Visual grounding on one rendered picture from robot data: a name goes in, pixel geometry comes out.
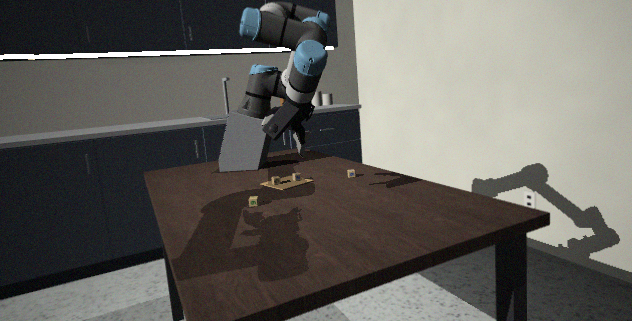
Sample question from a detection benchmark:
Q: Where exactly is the tan square mat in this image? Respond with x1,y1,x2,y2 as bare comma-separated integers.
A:
261,176,314,190

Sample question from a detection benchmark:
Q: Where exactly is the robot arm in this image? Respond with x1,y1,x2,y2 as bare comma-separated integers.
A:
237,2,330,141

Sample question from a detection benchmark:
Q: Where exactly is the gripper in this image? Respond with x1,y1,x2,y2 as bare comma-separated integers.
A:
261,93,315,157

